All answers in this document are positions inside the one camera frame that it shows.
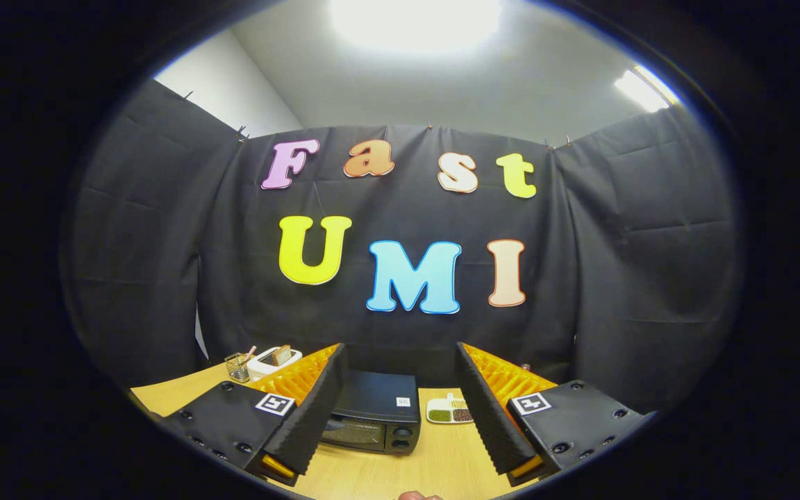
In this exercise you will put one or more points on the brown bread slice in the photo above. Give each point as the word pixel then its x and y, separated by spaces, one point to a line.
pixel 280 355

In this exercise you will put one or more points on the large ceiling light panel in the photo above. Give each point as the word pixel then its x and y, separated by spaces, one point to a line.
pixel 414 21

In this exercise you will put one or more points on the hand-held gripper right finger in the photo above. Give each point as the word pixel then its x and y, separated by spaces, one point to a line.
pixel 489 410

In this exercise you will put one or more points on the white bread toaster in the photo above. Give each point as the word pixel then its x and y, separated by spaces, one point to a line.
pixel 261 368

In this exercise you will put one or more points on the narrow ceiling light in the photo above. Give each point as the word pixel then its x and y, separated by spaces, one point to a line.
pixel 643 89

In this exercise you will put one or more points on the black toaster oven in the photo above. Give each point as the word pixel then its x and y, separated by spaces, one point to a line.
pixel 379 396

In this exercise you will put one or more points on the white divided bean dish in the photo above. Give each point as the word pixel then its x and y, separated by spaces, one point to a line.
pixel 448 414

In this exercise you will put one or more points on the black backdrop cloth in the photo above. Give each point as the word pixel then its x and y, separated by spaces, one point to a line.
pixel 580 292

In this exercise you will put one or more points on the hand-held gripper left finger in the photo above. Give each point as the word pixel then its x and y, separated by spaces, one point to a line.
pixel 317 410

